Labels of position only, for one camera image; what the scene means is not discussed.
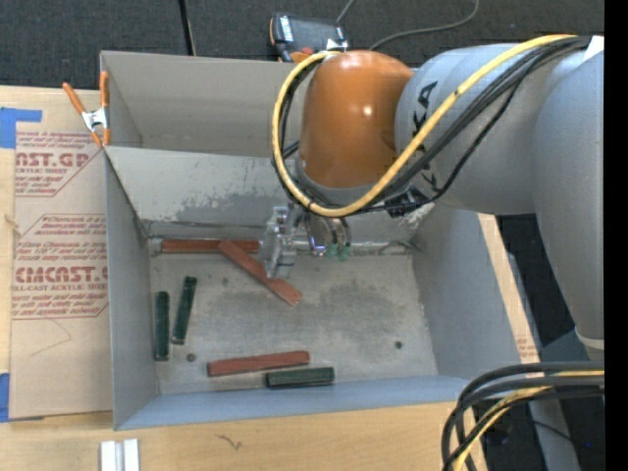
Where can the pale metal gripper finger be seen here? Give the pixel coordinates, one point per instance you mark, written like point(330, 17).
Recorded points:
point(273, 238)
point(286, 265)

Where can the red-brown block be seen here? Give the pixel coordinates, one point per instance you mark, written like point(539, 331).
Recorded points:
point(257, 363)
point(245, 263)
point(191, 245)

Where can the grey metal bin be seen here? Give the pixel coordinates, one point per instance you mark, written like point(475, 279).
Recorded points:
point(343, 312)

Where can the dark green flat block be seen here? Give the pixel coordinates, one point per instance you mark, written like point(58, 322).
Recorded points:
point(300, 377)
point(162, 327)
point(184, 309)

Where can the brown cardboard board, red print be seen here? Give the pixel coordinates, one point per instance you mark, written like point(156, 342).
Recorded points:
point(59, 243)

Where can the black cylinder on white bracket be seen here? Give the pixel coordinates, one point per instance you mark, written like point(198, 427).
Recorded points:
point(403, 205)

